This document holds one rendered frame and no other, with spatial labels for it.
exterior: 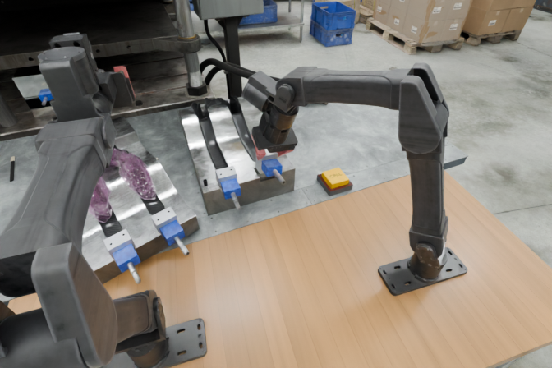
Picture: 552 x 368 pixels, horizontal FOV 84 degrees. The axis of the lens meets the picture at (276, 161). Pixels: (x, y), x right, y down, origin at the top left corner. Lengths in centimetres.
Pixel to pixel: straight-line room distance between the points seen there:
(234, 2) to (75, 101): 112
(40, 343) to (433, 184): 57
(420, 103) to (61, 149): 49
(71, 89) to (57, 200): 19
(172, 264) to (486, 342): 68
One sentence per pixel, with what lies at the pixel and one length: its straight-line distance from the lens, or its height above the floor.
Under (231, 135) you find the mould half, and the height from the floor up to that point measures 89.
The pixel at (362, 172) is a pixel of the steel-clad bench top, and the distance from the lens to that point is 102.
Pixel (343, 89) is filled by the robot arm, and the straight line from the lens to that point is 57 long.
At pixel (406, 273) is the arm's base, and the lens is 80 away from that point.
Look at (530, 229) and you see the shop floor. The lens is 236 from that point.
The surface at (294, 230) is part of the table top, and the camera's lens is 83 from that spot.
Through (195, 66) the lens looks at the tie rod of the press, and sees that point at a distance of 143.
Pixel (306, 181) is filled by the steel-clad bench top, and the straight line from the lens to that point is 95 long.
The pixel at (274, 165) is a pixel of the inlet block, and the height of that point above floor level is 94.
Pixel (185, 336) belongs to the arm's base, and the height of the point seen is 81.
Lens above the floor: 145
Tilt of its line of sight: 40 degrees down
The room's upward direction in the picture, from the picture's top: straight up
